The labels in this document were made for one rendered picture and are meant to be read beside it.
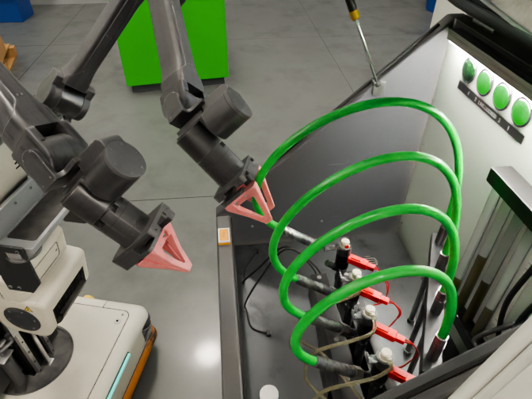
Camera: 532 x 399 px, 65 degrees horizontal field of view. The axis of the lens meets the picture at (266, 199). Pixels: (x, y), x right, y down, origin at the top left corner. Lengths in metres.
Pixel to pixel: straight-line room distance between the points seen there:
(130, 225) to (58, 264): 0.76
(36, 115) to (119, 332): 1.27
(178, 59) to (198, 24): 3.22
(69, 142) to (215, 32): 3.48
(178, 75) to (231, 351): 0.53
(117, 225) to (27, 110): 0.19
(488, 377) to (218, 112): 0.49
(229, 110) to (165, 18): 0.30
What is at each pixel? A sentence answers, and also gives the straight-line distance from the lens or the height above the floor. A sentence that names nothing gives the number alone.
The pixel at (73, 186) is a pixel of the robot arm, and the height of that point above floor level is 1.37.
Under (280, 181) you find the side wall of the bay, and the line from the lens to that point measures 1.10.
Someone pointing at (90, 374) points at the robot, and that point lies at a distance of 1.74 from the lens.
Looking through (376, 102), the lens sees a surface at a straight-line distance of 0.67.
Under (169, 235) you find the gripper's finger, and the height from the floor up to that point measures 1.27.
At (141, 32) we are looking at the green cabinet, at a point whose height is 0.56.
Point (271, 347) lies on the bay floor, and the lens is 1.03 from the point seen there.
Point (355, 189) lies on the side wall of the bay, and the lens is 1.17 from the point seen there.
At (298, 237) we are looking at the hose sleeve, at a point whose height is 1.16.
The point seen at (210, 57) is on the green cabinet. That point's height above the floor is 0.29.
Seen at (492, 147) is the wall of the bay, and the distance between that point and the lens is 0.90.
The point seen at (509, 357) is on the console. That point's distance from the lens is 0.51.
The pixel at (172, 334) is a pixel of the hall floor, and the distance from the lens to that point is 2.08.
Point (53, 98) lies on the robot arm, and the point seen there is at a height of 1.27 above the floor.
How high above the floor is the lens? 1.71
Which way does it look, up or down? 39 degrees down
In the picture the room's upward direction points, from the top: straight up
